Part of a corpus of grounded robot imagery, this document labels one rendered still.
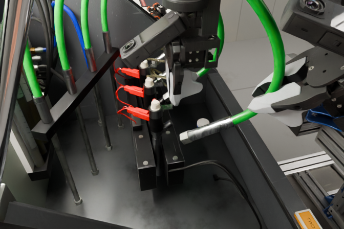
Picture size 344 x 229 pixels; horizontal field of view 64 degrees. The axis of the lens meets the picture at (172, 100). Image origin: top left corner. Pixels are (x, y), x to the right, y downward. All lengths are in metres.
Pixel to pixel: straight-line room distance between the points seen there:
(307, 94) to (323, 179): 1.39
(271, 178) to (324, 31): 0.40
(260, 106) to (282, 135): 1.79
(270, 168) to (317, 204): 0.94
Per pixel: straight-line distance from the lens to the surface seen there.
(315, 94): 0.34
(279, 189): 0.63
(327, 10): 0.33
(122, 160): 0.81
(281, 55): 0.37
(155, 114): 0.54
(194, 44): 0.44
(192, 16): 0.45
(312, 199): 1.59
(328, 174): 1.75
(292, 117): 0.40
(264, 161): 0.67
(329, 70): 0.35
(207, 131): 0.45
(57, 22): 0.53
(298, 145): 2.14
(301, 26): 0.31
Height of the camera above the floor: 1.44
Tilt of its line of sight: 38 degrees down
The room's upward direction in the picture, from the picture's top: straight up
